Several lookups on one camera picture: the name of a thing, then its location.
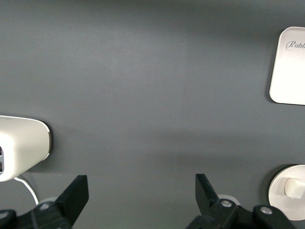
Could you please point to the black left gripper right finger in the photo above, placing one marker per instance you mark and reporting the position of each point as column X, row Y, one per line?
column 209, row 207

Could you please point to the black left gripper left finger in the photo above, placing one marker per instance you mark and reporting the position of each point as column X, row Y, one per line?
column 71, row 200

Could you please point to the round cream plate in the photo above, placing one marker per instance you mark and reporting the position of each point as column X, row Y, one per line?
column 277, row 202

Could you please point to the small white bun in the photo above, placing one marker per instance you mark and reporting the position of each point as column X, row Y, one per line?
column 295, row 188

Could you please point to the pink rectangular rabbit tray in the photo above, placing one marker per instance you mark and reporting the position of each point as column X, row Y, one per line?
column 290, row 76

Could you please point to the white toaster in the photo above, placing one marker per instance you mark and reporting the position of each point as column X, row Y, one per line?
column 21, row 145

